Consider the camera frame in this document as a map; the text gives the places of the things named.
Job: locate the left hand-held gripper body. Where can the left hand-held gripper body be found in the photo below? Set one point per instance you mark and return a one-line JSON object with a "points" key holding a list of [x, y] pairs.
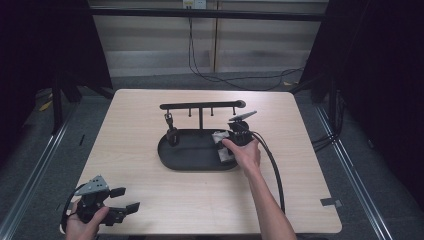
{"points": [[93, 201]]}

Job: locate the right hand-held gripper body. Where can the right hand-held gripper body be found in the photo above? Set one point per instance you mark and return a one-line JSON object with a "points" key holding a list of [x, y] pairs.
{"points": [[241, 131]]}

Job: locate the black key rack with tray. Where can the black key rack with tray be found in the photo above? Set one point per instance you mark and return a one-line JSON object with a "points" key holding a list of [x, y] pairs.
{"points": [[200, 153]]}

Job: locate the black car key fob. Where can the black car key fob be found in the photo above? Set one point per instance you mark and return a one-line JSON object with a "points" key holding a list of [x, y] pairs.
{"points": [[171, 131]]}

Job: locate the person's right hand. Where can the person's right hand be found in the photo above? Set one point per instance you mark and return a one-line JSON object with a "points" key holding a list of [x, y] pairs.
{"points": [[245, 155]]}

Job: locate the person's left hand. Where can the person's left hand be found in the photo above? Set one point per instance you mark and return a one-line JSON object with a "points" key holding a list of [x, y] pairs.
{"points": [[81, 226]]}

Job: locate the black metal stand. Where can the black metal stand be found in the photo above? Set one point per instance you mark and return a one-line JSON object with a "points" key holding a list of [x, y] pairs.
{"points": [[57, 106]]}

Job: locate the yellow floor tape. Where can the yellow floor tape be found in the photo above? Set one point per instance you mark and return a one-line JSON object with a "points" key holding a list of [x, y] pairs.
{"points": [[45, 106]]}

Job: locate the grey tape piece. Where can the grey tape piece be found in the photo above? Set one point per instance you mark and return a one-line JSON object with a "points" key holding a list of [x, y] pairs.
{"points": [[330, 202]]}

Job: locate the black horizontal bar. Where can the black horizontal bar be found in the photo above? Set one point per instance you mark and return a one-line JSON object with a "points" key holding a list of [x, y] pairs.
{"points": [[206, 14]]}

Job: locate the dark curtain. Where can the dark curtain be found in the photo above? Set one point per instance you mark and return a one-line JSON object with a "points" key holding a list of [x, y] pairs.
{"points": [[383, 66], [43, 50]]}

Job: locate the metal floor rail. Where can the metal floor rail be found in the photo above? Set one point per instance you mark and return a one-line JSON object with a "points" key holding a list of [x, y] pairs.
{"points": [[36, 166], [353, 173]]}

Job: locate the white wall outlet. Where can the white wall outlet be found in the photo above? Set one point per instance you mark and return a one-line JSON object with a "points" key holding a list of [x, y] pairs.
{"points": [[194, 4]]}

